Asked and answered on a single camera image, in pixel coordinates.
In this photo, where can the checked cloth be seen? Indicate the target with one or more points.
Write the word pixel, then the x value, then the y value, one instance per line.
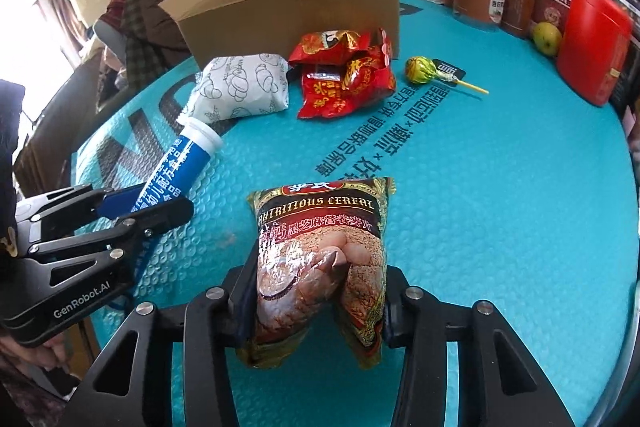
pixel 140 42

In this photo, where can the person's left hand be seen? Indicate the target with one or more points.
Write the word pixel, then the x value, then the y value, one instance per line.
pixel 47 354

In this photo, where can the dark sofa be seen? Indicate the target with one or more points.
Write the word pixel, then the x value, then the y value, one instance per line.
pixel 65 117

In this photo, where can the cardboard box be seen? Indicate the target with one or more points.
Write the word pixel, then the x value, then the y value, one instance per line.
pixel 280 22

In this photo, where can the red snack packet cartoon face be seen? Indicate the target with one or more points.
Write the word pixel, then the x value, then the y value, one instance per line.
pixel 325 44

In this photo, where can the narrow jar brown contents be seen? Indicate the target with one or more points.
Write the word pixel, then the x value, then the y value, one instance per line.
pixel 517 7

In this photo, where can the yellow green fruit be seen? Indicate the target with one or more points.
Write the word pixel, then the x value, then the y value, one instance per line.
pixel 546 39

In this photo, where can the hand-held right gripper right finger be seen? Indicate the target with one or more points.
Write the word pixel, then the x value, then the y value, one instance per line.
pixel 400 322

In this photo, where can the black card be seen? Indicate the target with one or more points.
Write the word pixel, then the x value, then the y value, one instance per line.
pixel 451 69

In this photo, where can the white printed bread packet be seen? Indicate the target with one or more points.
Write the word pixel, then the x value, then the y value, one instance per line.
pixel 240 82

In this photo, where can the blue white tube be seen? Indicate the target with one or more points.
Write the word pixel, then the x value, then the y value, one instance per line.
pixel 175 162

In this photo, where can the gold brown cereal packet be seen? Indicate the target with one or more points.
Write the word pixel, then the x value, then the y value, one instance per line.
pixel 320 247

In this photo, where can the red canister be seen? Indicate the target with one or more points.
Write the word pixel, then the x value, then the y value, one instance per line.
pixel 590 42

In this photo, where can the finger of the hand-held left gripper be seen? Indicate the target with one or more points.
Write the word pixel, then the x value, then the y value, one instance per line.
pixel 160 214
pixel 117 203

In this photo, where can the brown curtain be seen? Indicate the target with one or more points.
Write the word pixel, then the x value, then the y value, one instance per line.
pixel 55 19

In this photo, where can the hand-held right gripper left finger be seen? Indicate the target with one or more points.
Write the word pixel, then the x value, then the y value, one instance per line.
pixel 235 307

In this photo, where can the grey chair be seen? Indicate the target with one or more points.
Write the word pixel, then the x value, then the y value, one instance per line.
pixel 110 37

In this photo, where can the yellow green lollipop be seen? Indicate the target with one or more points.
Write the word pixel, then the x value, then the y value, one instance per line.
pixel 419 69

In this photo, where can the red gold snack packet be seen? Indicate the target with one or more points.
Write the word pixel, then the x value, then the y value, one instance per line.
pixel 350 87

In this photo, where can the pile of clothes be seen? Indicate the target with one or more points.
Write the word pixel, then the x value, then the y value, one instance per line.
pixel 112 9

